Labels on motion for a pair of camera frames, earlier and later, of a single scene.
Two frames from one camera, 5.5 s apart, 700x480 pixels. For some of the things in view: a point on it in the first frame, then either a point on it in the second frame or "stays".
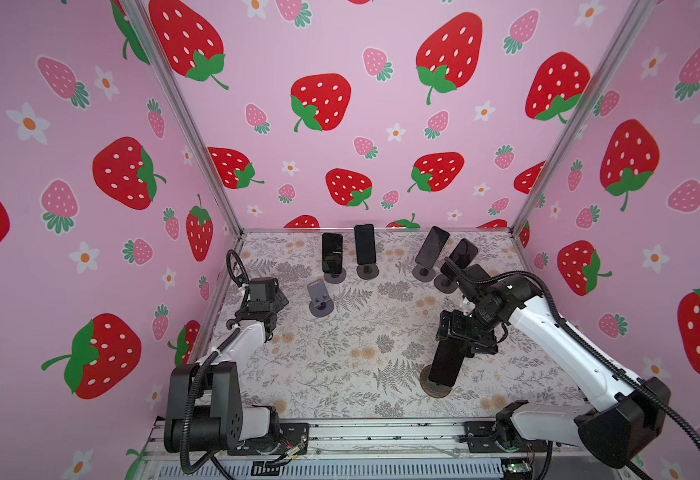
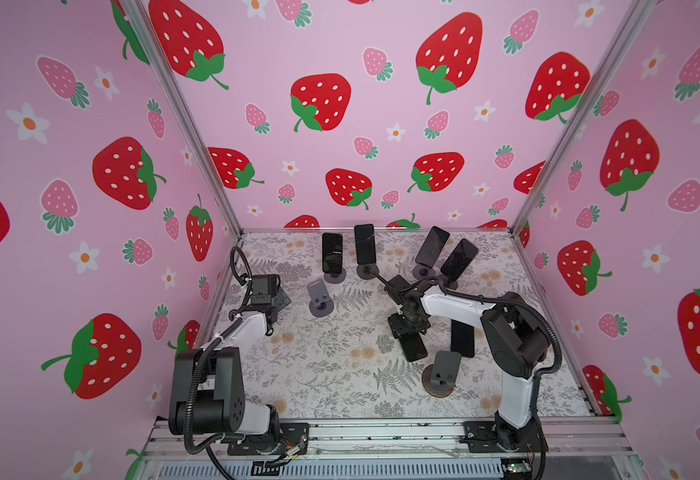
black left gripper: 278,303 stays
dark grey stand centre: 367,271 stays
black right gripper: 478,344 -> 395,326
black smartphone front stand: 447,361 -> 413,346
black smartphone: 461,256 stays
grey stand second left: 335,278 stays
